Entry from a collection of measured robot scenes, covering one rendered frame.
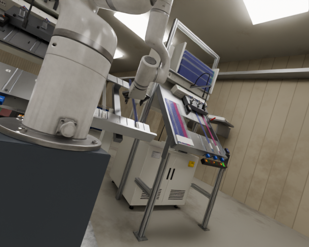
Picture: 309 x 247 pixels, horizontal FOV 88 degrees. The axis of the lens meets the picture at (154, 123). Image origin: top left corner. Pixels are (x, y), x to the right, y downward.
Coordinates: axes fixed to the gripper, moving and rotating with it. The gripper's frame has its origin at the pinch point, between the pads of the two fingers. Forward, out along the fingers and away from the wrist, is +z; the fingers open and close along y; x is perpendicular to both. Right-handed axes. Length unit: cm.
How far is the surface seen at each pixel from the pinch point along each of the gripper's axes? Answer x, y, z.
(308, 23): -137, -241, -55
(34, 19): -49, 61, -7
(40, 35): -39, 56, -4
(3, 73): 1, 61, -8
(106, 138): 18.9, 14.1, 14.7
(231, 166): -6, -240, 156
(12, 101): 15, 55, -7
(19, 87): 7, 54, -7
